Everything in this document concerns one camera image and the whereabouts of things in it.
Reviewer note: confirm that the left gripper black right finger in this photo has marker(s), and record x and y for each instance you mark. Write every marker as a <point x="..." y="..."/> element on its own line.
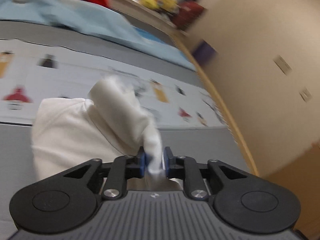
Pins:
<point x="241" y="200"/>

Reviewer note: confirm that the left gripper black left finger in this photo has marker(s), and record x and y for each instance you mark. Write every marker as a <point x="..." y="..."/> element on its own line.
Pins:
<point x="70" y="198"/>

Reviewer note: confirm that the white long-sleeve shirt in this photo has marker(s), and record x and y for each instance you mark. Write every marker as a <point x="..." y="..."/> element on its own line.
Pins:
<point x="111" y="123"/>

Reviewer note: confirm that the grey printed bed sheet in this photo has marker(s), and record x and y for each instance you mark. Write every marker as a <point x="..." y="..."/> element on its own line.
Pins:
<point x="54" y="62"/>

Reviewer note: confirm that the purple box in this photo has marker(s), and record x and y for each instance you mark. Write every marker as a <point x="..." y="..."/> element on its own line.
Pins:
<point x="203" y="53"/>

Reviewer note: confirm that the light blue quilt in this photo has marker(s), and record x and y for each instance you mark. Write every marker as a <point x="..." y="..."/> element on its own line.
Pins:
<point x="93" y="20"/>

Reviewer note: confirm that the dark red cushion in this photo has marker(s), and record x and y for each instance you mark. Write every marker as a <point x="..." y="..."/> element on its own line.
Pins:
<point x="189" y="12"/>

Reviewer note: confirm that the window sill ledge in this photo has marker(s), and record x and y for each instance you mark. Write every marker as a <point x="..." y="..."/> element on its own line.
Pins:
<point x="143" y="14"/>

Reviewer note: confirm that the yellow plush toys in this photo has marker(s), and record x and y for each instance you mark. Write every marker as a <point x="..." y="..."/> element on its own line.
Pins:
<point x="167" y="5"/>

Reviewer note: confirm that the wooden bed frame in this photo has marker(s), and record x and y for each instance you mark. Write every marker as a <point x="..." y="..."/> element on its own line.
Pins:
<point x="232" y="126"/>

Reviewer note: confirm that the wall socket plate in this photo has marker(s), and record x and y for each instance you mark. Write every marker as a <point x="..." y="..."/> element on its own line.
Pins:
<point x="305" y="94"/>
<point x="282" y="64"/>

